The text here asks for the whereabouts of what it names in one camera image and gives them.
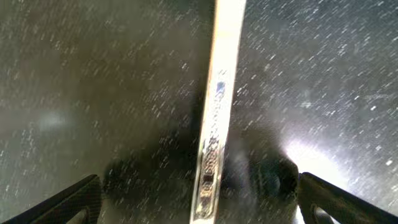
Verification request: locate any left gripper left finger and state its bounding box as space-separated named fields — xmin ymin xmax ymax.
xmin=0 ymin=174 xmax=103 ymax=224

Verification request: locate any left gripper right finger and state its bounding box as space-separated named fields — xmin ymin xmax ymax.
xmin=297 ymin=172 xmax=398 ymax=224

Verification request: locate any wrench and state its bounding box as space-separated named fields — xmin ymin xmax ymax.
xmin=188 ymin=0 xmax=248 ymax=224

